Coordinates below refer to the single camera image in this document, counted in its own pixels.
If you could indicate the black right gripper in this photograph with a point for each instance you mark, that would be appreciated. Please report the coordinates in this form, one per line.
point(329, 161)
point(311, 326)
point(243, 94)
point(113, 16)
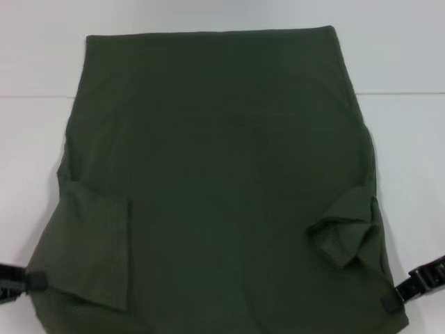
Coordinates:
point(438, 269)

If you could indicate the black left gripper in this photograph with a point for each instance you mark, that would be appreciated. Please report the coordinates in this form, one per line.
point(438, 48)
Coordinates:
point(10, 270)

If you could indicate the dark green shirt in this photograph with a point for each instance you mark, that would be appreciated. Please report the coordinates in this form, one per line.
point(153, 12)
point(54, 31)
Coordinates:
point(222, 174)

